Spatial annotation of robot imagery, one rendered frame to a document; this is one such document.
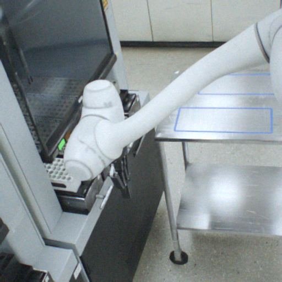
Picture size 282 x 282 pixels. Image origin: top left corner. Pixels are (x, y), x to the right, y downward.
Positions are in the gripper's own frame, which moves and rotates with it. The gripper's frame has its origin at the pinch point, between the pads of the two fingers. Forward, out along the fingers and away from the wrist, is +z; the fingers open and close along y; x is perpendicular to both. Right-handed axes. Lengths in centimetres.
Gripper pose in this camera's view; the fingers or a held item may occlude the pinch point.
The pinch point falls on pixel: (125, 189)
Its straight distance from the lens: 142.7
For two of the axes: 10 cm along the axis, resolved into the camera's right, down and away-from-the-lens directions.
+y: -2.9, 6.5, -7.0
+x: 9.4, 0.7, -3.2
